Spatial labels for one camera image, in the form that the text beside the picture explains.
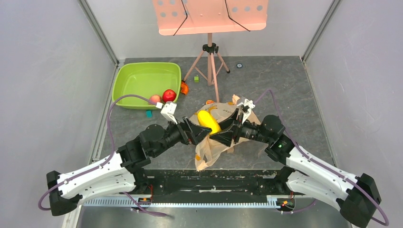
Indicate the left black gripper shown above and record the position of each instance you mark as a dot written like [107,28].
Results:
[194,137]

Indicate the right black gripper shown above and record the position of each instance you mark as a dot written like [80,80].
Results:
[235,130]

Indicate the translucent orange plastic bag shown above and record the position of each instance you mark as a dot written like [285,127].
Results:
[208,151]

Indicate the red fake fruit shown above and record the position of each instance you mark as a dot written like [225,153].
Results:
[169,96]

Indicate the pink fake peach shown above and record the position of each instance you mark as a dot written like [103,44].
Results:
[155,99]

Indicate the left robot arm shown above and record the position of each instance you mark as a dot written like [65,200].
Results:
[122,170]

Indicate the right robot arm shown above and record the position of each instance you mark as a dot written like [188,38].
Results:
[355,197]

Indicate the orange toy by basin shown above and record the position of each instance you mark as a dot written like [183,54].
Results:
[184,88]

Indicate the green plastic basin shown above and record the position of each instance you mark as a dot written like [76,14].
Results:
[147,79]

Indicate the pink music stand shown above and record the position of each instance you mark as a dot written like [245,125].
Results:
[187,17]

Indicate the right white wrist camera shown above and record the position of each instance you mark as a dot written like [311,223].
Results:
[245,105]

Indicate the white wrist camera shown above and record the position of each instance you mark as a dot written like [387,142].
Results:
[168,110]
[245,105]

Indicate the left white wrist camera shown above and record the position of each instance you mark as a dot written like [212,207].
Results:
[168,110]

